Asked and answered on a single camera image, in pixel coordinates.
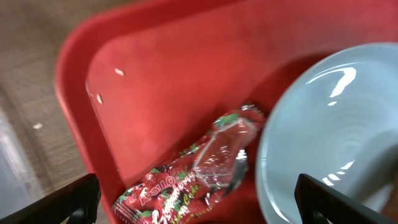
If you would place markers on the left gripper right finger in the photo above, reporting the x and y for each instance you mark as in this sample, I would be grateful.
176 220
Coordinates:
319 203

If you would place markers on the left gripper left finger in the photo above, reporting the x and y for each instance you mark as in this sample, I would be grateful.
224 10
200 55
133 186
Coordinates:
75 203

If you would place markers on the light blue plate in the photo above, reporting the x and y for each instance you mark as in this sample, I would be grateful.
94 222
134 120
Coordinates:
337 123

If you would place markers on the red snack wrapper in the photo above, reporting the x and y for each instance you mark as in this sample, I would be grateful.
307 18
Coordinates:
199 178

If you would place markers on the clear plastic bin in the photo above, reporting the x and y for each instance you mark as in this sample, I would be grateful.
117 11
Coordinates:
19 185

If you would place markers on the red serving tray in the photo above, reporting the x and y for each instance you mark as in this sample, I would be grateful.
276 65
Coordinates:
139 83

